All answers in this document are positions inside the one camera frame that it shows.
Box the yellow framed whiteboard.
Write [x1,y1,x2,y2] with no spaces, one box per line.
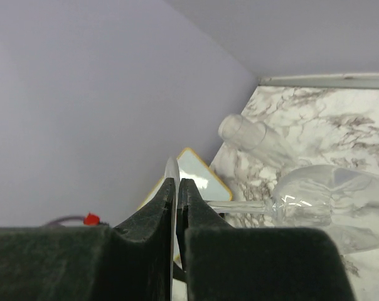
[136,147,233,264]

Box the clear wine glass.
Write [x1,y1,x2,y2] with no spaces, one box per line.
[218,114,307,169]
[164,156,379,301]

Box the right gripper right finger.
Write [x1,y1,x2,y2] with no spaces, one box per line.
[176,179,355,300]

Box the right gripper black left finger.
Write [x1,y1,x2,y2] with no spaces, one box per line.
[0,178,174,300]

